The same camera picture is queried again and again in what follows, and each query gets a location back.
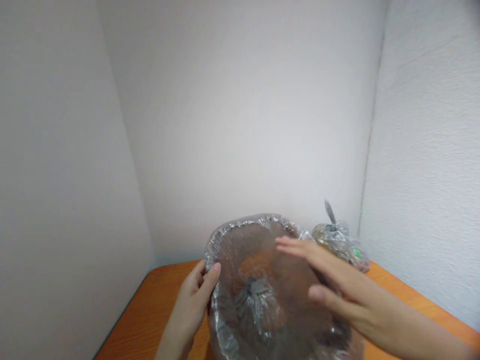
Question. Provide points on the tied clear bag of trash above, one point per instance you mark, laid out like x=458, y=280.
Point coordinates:
x=337, y=240

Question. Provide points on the person's left hand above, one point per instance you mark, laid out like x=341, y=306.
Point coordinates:
x=193, y=300

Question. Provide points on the person's right hand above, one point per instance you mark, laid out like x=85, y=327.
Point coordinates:
x=348, y=292

